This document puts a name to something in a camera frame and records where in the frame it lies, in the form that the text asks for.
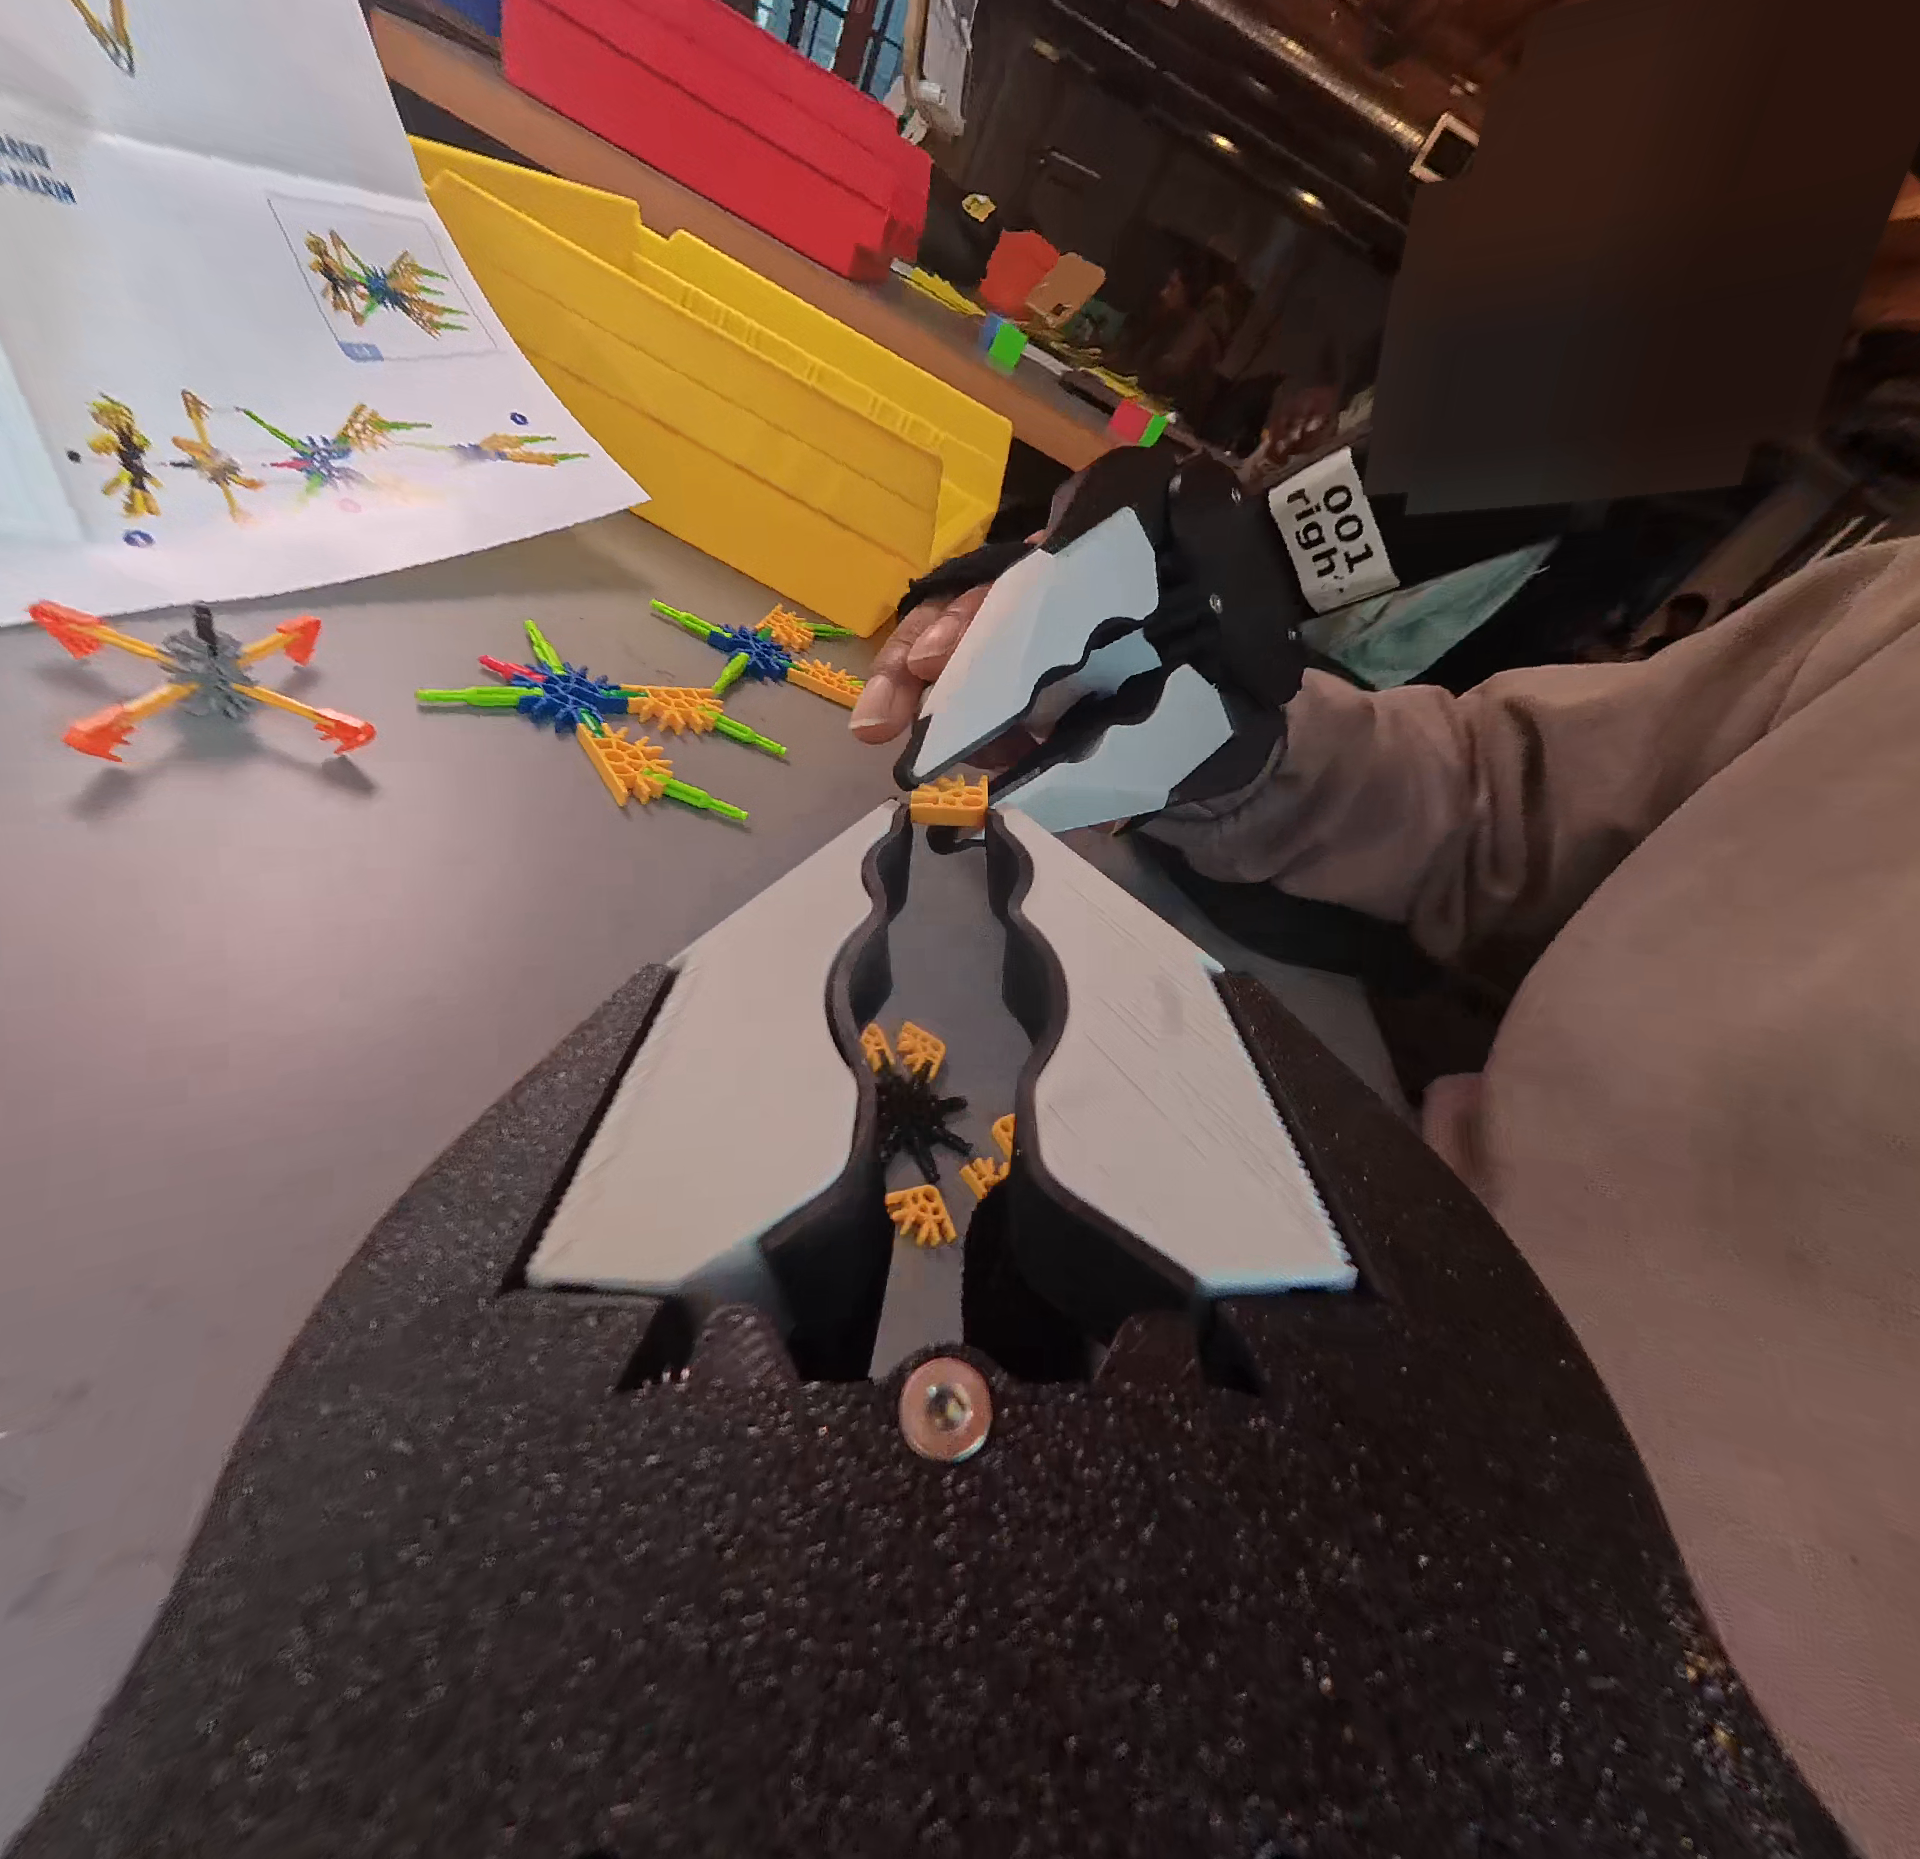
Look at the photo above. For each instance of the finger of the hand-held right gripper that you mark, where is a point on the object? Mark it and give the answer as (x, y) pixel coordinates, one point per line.
(1052, 615)
(1147, 755)

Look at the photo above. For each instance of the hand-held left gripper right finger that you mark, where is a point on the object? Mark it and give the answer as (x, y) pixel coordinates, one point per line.
(1184, 1140)

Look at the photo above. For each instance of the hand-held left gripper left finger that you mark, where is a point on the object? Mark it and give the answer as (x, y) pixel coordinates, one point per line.
(705, 1140)

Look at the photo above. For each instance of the yellow connector piece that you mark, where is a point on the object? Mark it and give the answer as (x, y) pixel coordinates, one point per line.
(946, 803)

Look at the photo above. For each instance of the black snowflake connector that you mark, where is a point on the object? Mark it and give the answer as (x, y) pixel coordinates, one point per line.
(915, 1123)

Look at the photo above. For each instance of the small yellow connectors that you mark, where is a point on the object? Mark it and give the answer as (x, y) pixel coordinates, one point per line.
(917, 1213)

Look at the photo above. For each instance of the person's right forearm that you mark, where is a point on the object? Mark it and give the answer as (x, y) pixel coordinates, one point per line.
(1500, 793)

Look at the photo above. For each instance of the red green cube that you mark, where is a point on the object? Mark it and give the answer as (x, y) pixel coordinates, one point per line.
(1137, 422)

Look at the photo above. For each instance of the yellow plastic bin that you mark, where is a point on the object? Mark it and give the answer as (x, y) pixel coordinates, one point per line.
(675, 388)

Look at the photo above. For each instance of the blue yellow green toy assembly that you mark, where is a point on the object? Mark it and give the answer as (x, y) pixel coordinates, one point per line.
(562, 696)

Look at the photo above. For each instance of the beige sweatshirt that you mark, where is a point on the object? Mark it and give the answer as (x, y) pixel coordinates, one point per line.
(1723, 1288)

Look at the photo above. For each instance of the red plastic bin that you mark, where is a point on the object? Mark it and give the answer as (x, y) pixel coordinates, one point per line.
(705, 72)

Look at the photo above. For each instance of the orange grey toy assembly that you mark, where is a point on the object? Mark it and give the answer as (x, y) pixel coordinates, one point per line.
(202, 674)

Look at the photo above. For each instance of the white instruction sheet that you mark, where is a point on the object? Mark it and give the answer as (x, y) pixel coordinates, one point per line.
(193, 314)

